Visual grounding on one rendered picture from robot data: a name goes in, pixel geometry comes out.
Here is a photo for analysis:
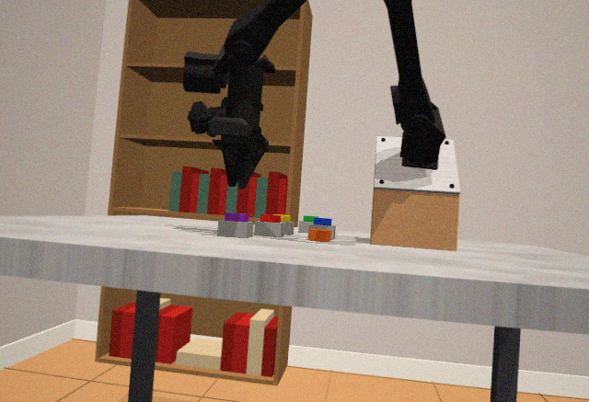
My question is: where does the blue button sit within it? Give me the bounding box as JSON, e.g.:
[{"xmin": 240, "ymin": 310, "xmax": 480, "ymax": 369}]
[{"xmin": 308, "ymin": 218, "xmax": 336, "ymax": 240}]

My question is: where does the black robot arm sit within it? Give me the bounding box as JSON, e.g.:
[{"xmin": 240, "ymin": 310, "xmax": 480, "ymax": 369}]
[{"xmin": 182, "ymin": 0, "xmax": 445, "ymax": 169}]

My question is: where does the yellow button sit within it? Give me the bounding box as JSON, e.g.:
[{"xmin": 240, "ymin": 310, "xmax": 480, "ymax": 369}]
[{"xmin": 281, "ymin": 215, "xmax": 295, "ymax": 235}]

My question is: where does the red button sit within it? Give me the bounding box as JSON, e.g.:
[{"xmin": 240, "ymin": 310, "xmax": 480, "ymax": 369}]
[{"xmin": 254, "ymin": 214, "xmax": 285, "ymax": 237}]

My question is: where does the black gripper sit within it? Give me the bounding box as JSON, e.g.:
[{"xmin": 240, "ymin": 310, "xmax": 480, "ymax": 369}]
[{"xmin": 206, "ymin": 91, "xmax": 269, "ymax": 189}]

